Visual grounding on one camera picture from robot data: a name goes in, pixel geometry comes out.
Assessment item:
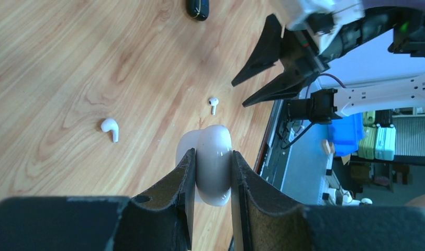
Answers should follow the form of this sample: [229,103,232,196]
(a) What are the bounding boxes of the teal suitcase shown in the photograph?
[374,127,396,161]

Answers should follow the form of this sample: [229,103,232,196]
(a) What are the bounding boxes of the white earbud charging case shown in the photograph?
[175,124,232,207]

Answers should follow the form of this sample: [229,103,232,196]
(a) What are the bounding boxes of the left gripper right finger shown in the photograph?
[231,151,425,250]

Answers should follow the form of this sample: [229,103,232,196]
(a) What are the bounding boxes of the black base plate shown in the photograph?
[254,100,293,190]

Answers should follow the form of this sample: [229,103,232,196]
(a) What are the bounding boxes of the light green suitcase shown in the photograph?
[357,111,377,159]

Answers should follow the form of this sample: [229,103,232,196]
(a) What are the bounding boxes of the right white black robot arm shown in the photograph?
[285,1,425,124]

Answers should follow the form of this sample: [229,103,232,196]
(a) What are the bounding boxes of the blue storage box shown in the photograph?
[328,113,364,157]

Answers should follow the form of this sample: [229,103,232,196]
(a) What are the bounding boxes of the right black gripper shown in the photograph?
[282,29,329,87]

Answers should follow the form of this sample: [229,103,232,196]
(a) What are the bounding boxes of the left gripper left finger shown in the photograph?
[0,149,196,250]

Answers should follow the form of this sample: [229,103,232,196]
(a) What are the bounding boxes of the white earbud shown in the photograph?
[208,97,219,116]
[100,118,119,143]

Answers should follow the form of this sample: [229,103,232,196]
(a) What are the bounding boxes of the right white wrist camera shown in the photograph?
[273,0,365,55]

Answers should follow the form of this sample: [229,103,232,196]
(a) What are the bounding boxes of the black earbud charging case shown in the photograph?
[185,0,210,21]

